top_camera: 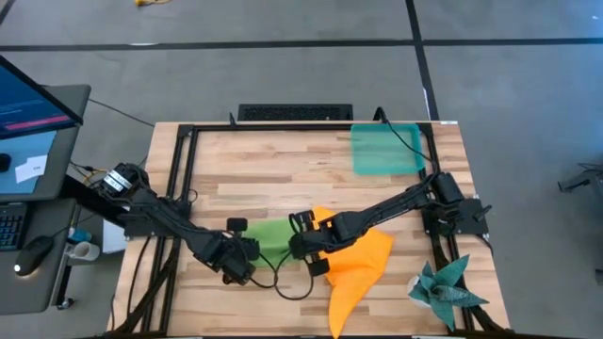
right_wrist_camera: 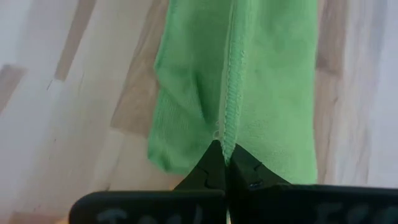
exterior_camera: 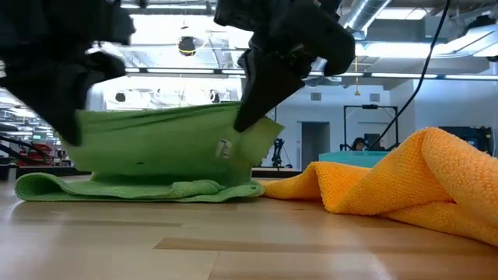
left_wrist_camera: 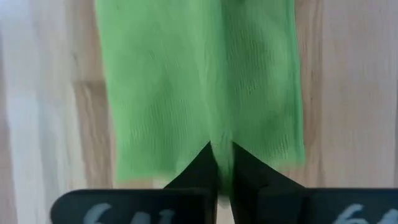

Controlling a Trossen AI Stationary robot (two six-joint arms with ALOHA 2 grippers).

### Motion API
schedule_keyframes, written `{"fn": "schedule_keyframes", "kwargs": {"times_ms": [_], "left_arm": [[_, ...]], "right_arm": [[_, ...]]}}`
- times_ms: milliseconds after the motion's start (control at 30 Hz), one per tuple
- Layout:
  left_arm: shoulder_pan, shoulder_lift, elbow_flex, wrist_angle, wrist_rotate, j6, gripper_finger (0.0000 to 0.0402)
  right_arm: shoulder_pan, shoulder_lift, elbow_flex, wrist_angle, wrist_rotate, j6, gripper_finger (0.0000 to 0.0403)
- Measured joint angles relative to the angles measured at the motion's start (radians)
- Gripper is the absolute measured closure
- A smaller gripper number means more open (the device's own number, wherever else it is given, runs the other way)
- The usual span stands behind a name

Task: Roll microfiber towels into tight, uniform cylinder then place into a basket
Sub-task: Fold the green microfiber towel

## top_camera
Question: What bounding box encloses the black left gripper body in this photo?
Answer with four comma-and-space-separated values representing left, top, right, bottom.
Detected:
201, 217, 261, 287

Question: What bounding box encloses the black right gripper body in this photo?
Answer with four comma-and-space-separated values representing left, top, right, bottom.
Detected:
287, 209, 339, 279

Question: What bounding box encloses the green microfiber towel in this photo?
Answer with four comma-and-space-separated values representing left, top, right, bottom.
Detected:
241, 218, 297, 269

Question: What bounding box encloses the orange microfiber towel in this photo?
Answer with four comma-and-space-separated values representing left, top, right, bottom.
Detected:
309, 204, 395, 339

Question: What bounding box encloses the teal plastic basket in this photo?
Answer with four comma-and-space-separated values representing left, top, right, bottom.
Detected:
350, 122, 427, 176

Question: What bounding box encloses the white plant pot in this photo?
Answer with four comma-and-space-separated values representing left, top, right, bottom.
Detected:
406, 275, 432, 310

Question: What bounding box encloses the white box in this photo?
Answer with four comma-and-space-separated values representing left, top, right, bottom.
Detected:
102, 220, 128, 255

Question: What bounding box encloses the teal artificial plant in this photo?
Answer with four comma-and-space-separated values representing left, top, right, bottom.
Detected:
407, 254, 490, 332

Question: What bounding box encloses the white mug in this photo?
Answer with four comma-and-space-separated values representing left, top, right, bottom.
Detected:
70, 240, 102, 262

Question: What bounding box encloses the blue cup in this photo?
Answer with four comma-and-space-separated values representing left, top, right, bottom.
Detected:
69, 227, 93, 245

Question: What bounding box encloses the black computer mouse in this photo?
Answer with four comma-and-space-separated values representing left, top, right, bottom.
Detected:
13, 234, 55, 278

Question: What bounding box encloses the grey computer desk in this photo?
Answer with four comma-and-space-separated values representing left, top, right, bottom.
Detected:
0, 84, 92, 315

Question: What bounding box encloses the white paper note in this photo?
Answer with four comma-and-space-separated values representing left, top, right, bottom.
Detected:
14, 154, 49, 185

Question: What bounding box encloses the black computer keyboard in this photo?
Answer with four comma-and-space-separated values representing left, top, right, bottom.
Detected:
0, 202, 30, 252

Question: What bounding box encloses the computer monitor with blue screen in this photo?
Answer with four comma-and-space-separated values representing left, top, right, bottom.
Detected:
0, 55, 86, 141

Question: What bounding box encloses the black equipment leg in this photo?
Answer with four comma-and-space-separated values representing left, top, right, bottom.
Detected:
557, 162, 603, 194

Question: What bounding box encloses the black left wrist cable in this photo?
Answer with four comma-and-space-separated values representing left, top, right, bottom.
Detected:
247, 251, 284, 290

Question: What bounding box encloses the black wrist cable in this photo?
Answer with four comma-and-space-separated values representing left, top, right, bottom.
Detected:
247, 251, 284, 290
272, 249, 316, 301

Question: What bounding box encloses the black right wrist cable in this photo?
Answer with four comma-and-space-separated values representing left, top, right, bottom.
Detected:
272, 249, 316, 301

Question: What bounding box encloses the black aluminium table frame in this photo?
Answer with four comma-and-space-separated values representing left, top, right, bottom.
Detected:
111, 121, 515, 338

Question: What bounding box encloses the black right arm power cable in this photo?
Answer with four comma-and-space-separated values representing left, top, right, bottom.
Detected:
374, 106, 442, 176

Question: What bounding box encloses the yellow cable beside desk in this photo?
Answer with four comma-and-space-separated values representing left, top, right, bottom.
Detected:
82, 164, 110, 186

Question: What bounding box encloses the black floor cable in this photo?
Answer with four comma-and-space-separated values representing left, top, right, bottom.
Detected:
88, 98, 156, 128

